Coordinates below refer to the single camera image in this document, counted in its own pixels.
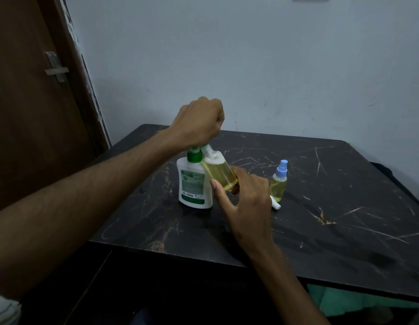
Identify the person's left hand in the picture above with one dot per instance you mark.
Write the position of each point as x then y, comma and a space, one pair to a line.
197, 123

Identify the person's right hand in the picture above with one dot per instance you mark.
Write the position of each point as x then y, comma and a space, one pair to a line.
251, 216

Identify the white spray cap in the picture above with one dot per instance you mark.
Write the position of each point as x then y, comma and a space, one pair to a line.
275, 203

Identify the small clear bottle white cap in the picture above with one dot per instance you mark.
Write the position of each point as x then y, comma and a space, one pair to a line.
221, 170

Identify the blue spray cap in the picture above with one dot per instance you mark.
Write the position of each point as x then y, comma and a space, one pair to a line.
281, 170

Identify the white green hand sanitizer bottle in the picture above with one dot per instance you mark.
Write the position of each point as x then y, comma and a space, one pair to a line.
192, 191

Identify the person's left forearm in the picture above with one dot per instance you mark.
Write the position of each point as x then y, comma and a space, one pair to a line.
65, 220

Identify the person's right forearm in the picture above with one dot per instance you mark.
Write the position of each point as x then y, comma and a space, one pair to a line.
290, 292

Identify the person's blue trousers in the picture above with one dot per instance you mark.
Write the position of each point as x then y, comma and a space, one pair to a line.
141, 318

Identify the person's white sleeve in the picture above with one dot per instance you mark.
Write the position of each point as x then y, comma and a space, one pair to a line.
4, 311

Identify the green cloth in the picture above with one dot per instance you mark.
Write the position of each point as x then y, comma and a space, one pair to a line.
362, 301

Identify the metal door latch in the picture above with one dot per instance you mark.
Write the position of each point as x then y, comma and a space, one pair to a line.
56, 69

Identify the brown wooden door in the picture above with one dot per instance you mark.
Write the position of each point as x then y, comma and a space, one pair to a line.
28, 131

